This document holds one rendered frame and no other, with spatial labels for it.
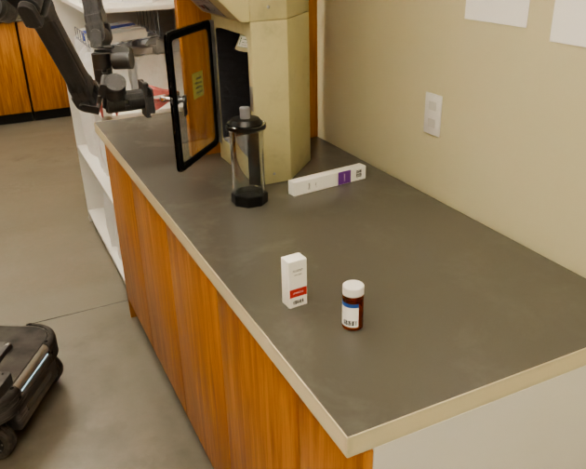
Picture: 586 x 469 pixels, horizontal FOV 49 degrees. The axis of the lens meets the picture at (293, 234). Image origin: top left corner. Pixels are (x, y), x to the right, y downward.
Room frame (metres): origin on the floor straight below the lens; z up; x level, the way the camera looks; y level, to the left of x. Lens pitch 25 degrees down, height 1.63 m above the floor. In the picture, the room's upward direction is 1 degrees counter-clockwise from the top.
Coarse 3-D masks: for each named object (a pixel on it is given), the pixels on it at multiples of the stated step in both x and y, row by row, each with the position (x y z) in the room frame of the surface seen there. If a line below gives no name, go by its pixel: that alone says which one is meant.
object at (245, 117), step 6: (240, 108) 1.68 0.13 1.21; (246, 108) 1.68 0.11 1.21; (240, 114) 1.68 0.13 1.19; (246, 114) 1.68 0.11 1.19; (234, 120) 1.67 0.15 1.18; (240, 120) 1.67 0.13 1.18; (246, 120) 1.66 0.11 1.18; (252, 120) 1.66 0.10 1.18; (258, 120) 1.67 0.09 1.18; (234, 126) 1.65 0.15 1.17; (240, 126) 1.65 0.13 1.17; (246, 126) 1.65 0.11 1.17; (252, 126) 1.65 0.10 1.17
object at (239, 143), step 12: (252, 132) 1.64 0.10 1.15; (240, 144) 1.65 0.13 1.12; (252, 144) 1.65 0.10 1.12; (240, 156) 1.65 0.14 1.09; (252, 156) 1.65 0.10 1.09; (240, 168) 1.65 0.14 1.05; (252, 168) 1.65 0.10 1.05; (264, 168) 1.68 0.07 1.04; (240, 180) 1.65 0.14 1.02; (252, 180) 1.65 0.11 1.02; (264, 180) 1.68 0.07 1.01; (240, 192) 1.65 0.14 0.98; (252, 192) 1.65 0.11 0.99; (264, 192) 1.67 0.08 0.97
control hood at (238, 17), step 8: (192, 0) 2.05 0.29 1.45; (216, 0) 1.79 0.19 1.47; (224, 0) 1.78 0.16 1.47; (232, 0) 1.79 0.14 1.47; (240, 0) 1.80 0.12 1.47; (200, 8) 2.07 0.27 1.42; (224, 8) 1.81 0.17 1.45; (232, 8) 1.79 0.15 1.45; (240, 8) 1.80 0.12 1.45; (248, 8) 1.81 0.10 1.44; (232, 16) 1.82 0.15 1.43; (240, 16) 1.80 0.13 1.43; (248, 16) 1.81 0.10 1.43
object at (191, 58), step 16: (176, 48) 1.84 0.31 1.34; (192, 48) 1.94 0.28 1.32; (208, 48) 2.06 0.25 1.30; (176, 64) 1.83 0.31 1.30; (192, 64) 1.93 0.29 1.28; (208, 64) 2.05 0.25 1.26; (176, 80) 1.83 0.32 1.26; (192, 80) 1.92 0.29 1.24; (208, 80) 2.04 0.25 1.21; (192, 96) 1.92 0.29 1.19; (208, 96) 2.03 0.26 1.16; (192, 112) 1.91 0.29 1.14; (208, 112) 2.02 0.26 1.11; (192, 128) 1.90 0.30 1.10; (208, 128) 2.01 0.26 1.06; (176, 144) 1.79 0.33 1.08; (192, 144) 1.89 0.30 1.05; (176, 160) 1.79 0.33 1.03
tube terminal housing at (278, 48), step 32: (256, 0) 1.82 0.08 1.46; (288, 0) 1.87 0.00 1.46; (256, 32) 1.82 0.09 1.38; (288, 32) 1.87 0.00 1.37; (256, 64) 1.81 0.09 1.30; (288, 64) 1.86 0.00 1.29; (256, 96) 1.81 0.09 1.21; (288, 96) 1.86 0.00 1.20; (288, 128) 1.85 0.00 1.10; (288, 160) 1.85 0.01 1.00
